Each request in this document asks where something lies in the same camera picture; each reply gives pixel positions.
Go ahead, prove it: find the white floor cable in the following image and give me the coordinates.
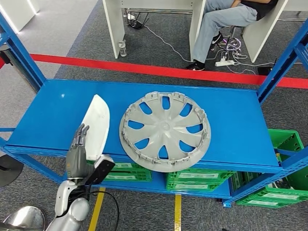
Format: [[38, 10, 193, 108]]
[[143, 24, 217, 64]]

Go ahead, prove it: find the white lit display block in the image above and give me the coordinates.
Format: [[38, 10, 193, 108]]
[[0, 0, 40, 34]]

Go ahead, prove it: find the black router with antennas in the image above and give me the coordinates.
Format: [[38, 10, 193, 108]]
[[128, 12, 150, 30]]

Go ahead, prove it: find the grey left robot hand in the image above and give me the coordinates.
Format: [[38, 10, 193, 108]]
[[66, 123, 96, 185]]

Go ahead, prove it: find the clear plastic bottle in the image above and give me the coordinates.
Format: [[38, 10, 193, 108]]
[[118, 39, 128, 58]]

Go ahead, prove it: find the grey plastic wheel hubcap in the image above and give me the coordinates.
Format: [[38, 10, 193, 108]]
[[119, 91, 212, 173]]

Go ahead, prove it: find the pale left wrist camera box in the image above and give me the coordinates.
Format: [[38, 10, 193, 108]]
[[85, 154, 116, 186]]

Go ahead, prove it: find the white cable bundle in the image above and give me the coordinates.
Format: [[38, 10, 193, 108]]
[[217, 35, 257, 76]]

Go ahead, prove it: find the person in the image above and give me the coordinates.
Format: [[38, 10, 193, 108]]
[[185, 0, 279, 71]]

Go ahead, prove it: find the blue metal shelf rack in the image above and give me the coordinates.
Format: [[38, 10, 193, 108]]
[[0, 13, 308, 208]]

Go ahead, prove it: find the white power strip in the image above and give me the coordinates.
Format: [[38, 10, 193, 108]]
[[214, 56, 235, 67]]

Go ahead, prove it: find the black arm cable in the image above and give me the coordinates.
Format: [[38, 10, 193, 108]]
[[88, 191, 120, 231]]

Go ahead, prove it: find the white curved car panel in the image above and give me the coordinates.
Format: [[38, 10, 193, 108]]
[[80, 94, 110, 161]]

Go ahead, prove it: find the black power adapter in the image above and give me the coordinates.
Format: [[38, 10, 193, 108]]
[[258, 66, 273, 76]]

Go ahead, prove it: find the metal barrier stanchion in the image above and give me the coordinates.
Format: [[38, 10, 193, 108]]
[[0, 44, 39, 93]]

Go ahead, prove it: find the chrome office chair base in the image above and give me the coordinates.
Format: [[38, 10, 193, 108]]
[[222, 27, 242, 51]]

